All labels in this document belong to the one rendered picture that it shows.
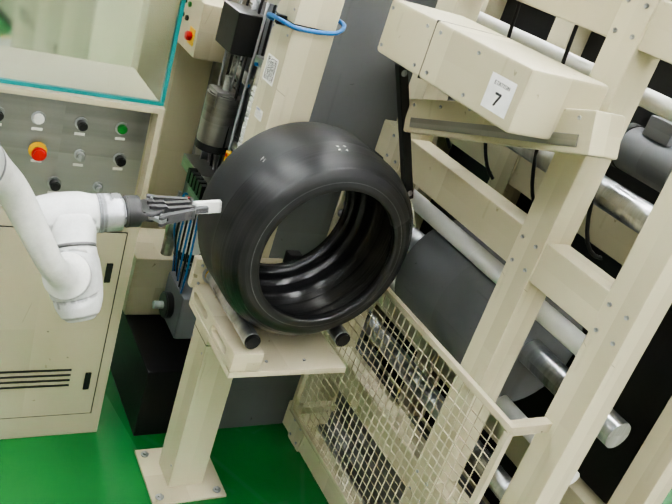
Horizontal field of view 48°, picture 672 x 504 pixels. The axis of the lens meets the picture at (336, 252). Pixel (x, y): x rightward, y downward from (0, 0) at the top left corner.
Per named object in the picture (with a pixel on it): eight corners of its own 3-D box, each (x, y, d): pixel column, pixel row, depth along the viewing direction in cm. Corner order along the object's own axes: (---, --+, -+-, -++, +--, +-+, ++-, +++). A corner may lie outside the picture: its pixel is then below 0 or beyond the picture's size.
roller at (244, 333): (202, 279, 225) (206, 266, 223) (217, 280, 228) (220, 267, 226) (243, 350, 199) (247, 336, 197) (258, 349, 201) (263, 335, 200)
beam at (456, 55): (373, 50, 212) (391, -4, 206) (444, 65, 226) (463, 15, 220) (504, 134, 167) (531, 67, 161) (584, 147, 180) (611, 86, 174)
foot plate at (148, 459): (134, 452, 278) (135, 447, 277) (203, 445, 292) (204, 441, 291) (152, 507, 258) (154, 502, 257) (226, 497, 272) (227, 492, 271)
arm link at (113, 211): (93, 186, 175) (119, 185, 177) (93, 221, 179) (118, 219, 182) (101, 204, 168) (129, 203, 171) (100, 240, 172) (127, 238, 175)
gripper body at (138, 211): (127, 205, 171) (167, 203, 175) (118, 189, 177) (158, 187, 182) (126, 234, 175) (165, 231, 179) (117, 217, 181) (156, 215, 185)
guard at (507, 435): (289, 409, 278) (345, 243, 249) (293, 409, 279) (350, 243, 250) (414, 622, 210) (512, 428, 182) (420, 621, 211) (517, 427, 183)
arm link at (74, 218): (90, 196, 179) (96, 251, 177) (19, 200, 172) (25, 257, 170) (98, 184, 169) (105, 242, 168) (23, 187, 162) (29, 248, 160)
